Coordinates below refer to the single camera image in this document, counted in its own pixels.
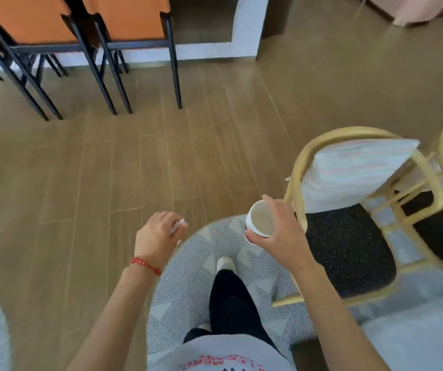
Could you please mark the person's left hand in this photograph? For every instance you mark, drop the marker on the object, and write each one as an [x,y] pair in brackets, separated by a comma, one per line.
[154,237]

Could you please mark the person's right hand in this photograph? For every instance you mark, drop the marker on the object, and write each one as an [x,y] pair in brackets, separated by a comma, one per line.
[289,233]

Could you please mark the person's left fingers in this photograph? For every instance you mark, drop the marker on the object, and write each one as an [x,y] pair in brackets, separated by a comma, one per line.
[172,224]

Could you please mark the person's right thumb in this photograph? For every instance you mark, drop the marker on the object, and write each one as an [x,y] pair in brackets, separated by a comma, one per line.
[255,237]

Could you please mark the small white paper piece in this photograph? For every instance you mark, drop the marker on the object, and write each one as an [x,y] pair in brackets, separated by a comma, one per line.
[177,227]

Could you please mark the white cup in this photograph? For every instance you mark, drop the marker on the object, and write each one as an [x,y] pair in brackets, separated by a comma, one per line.
[258,222]

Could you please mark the person's right forearm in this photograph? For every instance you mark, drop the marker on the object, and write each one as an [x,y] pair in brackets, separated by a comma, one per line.
[333,312]

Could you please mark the person's left forearm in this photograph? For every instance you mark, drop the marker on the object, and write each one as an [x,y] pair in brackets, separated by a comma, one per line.
[109,316]

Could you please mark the person's white slipper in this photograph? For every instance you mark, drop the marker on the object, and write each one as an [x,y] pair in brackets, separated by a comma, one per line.
[226,263]

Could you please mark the round grey patterned rug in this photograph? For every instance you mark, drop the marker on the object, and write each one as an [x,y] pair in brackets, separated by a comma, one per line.
[190,274]

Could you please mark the person's black trousers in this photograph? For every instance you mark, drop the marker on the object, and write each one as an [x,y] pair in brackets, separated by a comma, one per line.
[231,305]

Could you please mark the black speckled seat cushion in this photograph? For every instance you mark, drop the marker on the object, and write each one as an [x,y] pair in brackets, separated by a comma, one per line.
[438,231]
[345,251]

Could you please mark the white striped pillow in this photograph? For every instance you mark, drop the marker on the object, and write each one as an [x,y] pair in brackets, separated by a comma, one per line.
[353,169]

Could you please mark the person's grey printed shirt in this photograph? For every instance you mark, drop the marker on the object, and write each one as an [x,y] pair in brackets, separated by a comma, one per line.
[221,353]

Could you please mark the light grey rug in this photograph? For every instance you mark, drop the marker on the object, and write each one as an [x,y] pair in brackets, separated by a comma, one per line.
[418,332]

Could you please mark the orange chair with black legs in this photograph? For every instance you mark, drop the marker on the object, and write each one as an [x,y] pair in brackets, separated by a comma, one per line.
[128,19]
[24,23]

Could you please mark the pink cabinet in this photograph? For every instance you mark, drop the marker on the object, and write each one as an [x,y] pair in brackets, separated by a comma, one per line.
[426,7]

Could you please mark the white textured counter frame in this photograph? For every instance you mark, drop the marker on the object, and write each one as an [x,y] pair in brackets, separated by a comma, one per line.
[244,30]

